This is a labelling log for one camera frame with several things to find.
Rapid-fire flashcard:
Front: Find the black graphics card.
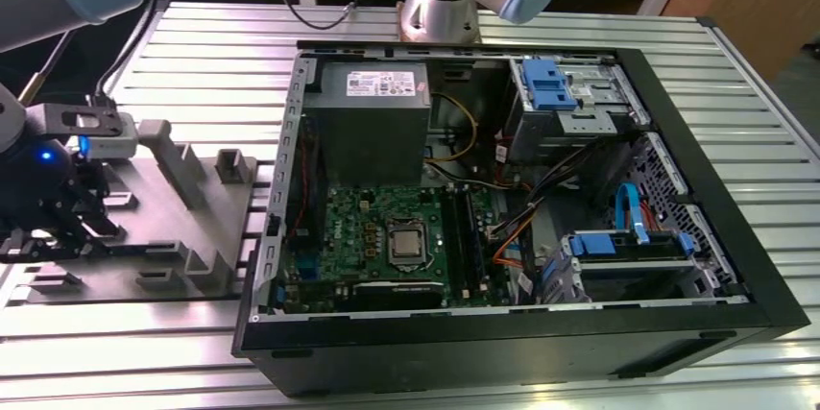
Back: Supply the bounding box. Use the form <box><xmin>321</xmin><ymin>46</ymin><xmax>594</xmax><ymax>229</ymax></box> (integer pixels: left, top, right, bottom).
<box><xmin>332</xmin><ymin>278</ymin><xmax>446</xmax><ymax>313</ymax></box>

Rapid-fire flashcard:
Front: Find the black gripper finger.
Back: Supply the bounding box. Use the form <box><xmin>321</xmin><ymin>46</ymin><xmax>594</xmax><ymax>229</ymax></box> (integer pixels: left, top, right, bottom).
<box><xmin>48</xmin><ymin>160</ymin><xmax>114</xmax><ymax>257</ymax></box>
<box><xmin>0</xmin><ymin>229</ymin><xmax>84</xmax><ymax>265</ymax></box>

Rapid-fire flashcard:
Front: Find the metal disk bay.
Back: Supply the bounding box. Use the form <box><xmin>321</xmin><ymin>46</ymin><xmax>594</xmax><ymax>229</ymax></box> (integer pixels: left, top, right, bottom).
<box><xmin>541</xmin><ymin>231</ymin><xmax>748</xmax><ymax>304</ymax></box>

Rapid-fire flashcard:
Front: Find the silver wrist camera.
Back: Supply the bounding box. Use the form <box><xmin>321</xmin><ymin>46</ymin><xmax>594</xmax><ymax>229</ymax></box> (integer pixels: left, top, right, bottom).
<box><xmin>80</xmin><ymin>111</ymin><xmax>141</xmax><ymax>160</ymax></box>

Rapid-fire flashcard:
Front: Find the metal CPU socket cover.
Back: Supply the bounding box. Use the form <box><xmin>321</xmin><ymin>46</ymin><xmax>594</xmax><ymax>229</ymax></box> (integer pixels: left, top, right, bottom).
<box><xmin>382</xmin><ymin>220</ymin><xmax>432</xmax><ymax>268</ymax></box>

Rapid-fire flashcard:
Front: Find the orange wire bundle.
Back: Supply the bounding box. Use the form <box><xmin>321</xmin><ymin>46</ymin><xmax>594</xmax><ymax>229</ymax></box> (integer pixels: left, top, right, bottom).
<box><xmin>490</xmin><ymin>235</ymin><xmax>534</xmax><ymax>267</ymax></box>

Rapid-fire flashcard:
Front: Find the hard disk in blue carrier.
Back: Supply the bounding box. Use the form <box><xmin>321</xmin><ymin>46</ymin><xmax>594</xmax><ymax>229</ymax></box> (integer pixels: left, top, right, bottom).
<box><xmin>562</xmin><ymin>229</ymin><xmax>697</xmax><ymax>267</ymax></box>

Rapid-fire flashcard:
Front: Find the metal drive cage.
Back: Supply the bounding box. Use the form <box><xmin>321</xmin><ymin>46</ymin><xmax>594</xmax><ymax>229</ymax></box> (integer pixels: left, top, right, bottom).
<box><xmin>505</xmin><ymin>57</ymin><xmax>652</xmax><ymax>166</ymax></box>

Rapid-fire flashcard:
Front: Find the black PC case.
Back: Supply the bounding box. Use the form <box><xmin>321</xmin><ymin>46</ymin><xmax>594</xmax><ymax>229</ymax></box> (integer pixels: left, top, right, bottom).
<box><xmin>230</xmin><ymin>38</ymin><xmax>812</xmax><ymax>399</ymax></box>

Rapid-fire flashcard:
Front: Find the white black wire bundle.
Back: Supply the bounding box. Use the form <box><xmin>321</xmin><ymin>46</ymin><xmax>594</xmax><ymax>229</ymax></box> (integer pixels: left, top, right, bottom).
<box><xmin>421</xmin><ymin>159</ymin><xmax>533</xmax><ymax>191</ymax></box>

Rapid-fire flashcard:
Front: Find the red wire bundle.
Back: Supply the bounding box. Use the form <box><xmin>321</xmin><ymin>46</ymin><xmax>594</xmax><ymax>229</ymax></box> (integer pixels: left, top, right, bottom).
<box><xmin>641</xmin><ymin>202</ymin><xmax>674</xmax><ymax>238</ymax></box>

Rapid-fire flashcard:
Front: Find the silver CPU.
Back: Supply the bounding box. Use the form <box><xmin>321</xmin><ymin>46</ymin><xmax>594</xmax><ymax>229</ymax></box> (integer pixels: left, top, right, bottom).
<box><xmin>389</xmin><ymin>229</ymin><xmax>425</xmax><ymax>257</ymax></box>

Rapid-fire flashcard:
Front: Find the green motherboard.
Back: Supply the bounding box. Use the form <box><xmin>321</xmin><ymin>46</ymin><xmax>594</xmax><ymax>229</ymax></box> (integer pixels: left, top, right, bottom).
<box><xmin>272</xmin><ymin>182</ymin><xmax>513</xmax><ymax>313</ymax></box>

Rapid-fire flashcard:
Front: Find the grey power supply unit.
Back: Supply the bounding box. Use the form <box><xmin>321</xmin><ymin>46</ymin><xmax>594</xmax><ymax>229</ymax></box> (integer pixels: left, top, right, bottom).
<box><xmin>300</xmin><ymin>60</ymin><xmax>432</xmax><ymax>190</ymax></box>

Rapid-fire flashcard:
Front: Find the black cable bundle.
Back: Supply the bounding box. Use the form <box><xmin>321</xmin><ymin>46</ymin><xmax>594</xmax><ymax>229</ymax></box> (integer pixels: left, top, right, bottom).
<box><xmin>489</xmin><ymin>135</ymin><xmax>616</xmax><ymax>241</ymax></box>

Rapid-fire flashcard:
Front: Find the grey parts rack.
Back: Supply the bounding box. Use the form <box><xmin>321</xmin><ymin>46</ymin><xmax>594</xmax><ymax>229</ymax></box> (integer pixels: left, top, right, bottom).
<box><xmin>12</xmin><ymin>119</ymin><xmax>274</xmax><ymax>305</ymax></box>

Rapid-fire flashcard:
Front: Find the yellow black wire bundle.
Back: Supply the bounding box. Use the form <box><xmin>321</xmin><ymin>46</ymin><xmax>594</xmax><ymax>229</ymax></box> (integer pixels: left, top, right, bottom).
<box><xmin>425</xmin><ymin>91</ymin><xmax>480</xmax><ymax>162</ymax></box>

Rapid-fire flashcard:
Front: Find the blue drive bay latch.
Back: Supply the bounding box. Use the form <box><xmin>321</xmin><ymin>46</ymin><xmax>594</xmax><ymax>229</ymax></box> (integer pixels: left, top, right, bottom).
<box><xmin>521</xmin><ymin>58</ymin><xmax>581</xmax><ymax>111</ymax></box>

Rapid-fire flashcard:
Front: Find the blue data wire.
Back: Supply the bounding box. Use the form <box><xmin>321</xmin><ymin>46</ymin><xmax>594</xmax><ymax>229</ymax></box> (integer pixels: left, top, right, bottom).
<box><xmin>612</xmin><ymin>181</ymin><xmax>652</xmax><ymax>244</ymax></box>

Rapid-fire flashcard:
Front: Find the red orange power wire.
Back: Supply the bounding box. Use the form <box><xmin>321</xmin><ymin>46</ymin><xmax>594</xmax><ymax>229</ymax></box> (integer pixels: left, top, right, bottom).
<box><xmin>492</xmin><ymin>135</ymin><xmax>534</xmax><ymax>191</ymax></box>

